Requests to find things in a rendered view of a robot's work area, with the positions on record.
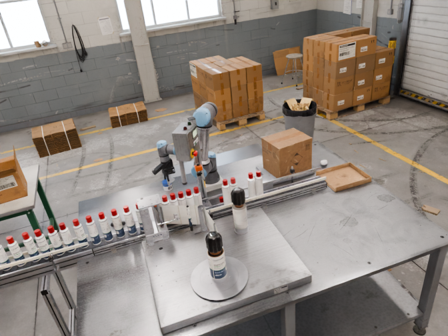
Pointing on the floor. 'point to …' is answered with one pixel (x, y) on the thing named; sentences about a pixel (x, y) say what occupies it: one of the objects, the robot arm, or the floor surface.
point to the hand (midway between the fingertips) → (167, 183)
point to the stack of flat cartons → (55, 138)
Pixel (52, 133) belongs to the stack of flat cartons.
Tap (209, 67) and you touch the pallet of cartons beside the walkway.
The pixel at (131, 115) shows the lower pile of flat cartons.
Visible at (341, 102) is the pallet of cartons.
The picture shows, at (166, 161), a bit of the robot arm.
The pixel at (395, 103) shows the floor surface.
